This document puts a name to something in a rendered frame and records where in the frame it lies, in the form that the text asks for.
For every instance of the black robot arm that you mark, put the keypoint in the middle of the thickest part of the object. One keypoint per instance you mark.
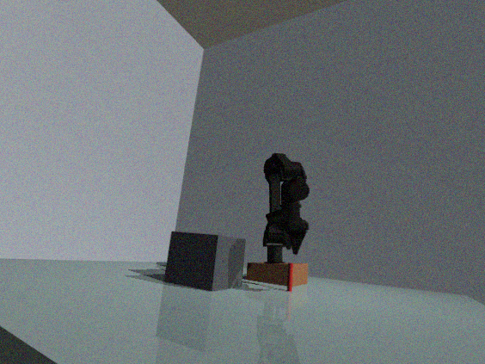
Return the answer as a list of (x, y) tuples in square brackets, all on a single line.
[(279, 168)]

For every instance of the dark red peg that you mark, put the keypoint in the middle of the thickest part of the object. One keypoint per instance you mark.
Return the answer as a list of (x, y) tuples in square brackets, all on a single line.
[(289, 279)]

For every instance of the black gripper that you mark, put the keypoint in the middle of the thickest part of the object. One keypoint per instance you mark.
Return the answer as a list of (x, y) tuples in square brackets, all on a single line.
[(294, 229)]

